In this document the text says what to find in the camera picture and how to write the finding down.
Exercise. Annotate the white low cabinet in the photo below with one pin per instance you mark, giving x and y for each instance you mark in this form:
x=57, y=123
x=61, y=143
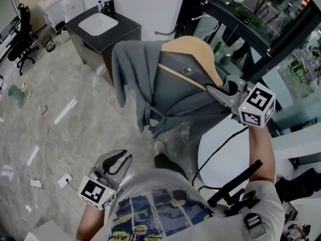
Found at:
x=51, y=11

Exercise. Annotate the black body-worn rig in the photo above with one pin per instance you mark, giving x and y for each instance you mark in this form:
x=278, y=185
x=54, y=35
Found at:
x=233, y=184

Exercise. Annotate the white sink basin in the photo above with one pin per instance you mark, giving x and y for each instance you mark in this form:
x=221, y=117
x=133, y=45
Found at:
x=97, y=24

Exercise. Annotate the dark sink cabinet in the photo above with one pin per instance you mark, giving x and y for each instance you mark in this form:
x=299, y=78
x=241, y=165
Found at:
x=125, y=26

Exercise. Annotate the person's black trouser leg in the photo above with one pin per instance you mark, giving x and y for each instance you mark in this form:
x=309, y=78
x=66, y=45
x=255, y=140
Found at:
x=166, y=163

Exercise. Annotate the green cloth item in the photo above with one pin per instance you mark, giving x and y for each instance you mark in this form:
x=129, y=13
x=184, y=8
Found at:
x=16, y=94

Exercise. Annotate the small black device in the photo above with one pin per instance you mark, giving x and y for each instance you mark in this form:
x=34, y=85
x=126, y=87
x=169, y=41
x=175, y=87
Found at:
x=60, y=27

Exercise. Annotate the white socket box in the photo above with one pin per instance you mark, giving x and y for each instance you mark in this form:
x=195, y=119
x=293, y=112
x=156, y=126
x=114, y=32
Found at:
x=64, y=180

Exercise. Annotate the black faucet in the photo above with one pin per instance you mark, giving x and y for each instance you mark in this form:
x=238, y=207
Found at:
x=109, y=7

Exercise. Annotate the green mesh waste bin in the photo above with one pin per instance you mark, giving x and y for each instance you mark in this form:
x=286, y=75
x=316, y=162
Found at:
x=48, y=44

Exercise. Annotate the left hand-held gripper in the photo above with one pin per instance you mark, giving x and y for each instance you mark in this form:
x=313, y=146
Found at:
x=96, y=191

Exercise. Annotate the person's left forearm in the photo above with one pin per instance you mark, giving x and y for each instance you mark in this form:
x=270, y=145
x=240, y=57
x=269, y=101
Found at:
x=90, y=222

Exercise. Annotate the black office chair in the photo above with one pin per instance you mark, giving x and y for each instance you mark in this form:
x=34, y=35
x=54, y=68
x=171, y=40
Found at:
x=23, y=39

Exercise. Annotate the small red item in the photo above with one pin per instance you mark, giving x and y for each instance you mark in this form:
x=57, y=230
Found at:
x=45, y=110

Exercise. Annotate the person's light shoe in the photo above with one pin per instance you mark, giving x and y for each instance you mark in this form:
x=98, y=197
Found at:
x=158, y=148

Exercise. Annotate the short white strip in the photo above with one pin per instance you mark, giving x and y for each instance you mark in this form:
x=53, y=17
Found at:
x=32, y=155

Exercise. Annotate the wooden clothes hanger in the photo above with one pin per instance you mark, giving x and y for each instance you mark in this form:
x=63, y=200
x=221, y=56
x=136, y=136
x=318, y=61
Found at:
x=195, y=49

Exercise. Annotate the white soap pump bottle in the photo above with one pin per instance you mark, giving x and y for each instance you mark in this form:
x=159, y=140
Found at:
x=99, y=5

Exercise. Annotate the grey coat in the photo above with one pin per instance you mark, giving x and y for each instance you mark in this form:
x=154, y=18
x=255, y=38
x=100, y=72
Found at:
x=175, y=94

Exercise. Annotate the black window frame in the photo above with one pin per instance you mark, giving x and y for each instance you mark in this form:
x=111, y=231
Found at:
x=250, y=35

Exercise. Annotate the person's printed white shirt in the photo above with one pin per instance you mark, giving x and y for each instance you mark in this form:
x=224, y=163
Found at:
x=148, y=184

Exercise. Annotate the long white strip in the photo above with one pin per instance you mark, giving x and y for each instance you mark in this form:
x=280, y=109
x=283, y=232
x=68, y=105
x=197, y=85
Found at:
x=65, y=111

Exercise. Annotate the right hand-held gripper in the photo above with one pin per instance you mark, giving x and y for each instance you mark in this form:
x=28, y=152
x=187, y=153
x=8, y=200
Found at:
x=255, y=104

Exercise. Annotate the green bottle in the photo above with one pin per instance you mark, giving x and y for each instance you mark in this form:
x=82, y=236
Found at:
x=217, y=47

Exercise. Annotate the black bag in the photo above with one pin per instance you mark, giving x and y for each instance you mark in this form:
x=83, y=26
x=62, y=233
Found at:
x=296, y=184

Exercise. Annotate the white round table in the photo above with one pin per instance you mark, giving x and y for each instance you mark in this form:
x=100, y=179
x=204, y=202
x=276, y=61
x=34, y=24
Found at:
x=232, y=159

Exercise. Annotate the white small fridge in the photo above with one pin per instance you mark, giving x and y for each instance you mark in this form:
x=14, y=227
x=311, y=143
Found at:
x=73, y=7

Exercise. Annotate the person's right forearm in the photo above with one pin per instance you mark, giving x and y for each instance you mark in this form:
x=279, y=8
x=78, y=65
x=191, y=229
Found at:
x=260, y=154

